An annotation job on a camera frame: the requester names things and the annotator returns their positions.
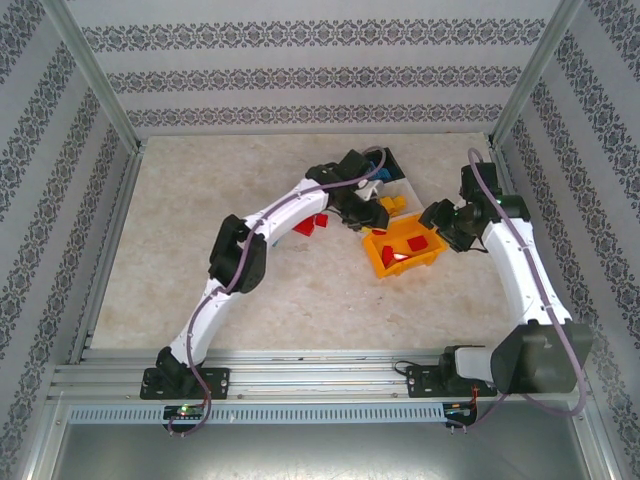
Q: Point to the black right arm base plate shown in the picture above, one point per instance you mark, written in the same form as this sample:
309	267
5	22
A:
420	382

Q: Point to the aluminium extrusion mounting rail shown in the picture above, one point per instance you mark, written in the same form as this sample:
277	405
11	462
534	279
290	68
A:
310	375

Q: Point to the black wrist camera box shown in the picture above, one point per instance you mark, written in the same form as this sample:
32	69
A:
435	215
370	215

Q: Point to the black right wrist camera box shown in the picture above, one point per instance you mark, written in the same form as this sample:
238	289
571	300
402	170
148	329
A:
435	215

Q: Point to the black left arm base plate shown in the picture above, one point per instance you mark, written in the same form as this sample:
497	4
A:
220	382

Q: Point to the small circuit board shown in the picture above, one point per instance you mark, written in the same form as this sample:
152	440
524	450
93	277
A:
185	412
460	410

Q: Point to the yellow plastic bin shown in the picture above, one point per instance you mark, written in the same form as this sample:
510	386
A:
400	270

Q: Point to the aluminium frame post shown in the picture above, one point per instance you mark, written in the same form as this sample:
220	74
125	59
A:
90	70
537	70

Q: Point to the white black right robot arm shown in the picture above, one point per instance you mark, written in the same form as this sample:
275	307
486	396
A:
515	270

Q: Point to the grey sheet metal tray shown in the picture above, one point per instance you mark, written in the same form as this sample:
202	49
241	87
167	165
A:
300	455

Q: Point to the black plastic bin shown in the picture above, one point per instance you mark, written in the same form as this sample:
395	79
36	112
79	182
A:
396	162

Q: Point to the aluminium side rail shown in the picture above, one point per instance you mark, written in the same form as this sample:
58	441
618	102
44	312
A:
504	172
121	200

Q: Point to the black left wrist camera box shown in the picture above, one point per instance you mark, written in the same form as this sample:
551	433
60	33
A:
370	215

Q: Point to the yellow lego brick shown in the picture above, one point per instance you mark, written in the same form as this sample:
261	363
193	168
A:
387	203
401	204

